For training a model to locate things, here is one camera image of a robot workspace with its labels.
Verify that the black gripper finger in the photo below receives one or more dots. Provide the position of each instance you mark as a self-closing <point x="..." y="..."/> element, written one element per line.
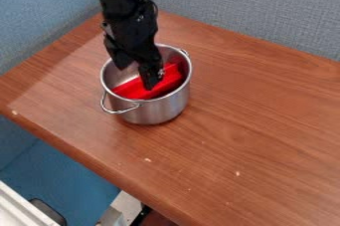
<point x="118" y="54"/>
<point x="151" y="72"/>

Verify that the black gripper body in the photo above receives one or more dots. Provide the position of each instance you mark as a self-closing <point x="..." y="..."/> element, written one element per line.
<point x="134" y="29"/>

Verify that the red rectangular block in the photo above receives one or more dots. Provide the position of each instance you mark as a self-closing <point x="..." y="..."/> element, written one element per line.
<point x="133" y="89"/>

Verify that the stainless steel pot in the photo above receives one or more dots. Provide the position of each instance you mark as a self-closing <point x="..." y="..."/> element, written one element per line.
<point x="153" y="111"/>

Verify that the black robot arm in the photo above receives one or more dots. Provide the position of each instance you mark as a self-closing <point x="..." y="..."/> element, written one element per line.
<point x="131" y="28"/>

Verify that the white device with black part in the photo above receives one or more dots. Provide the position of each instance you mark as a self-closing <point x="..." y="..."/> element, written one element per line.
<point x="19" y="212"/>

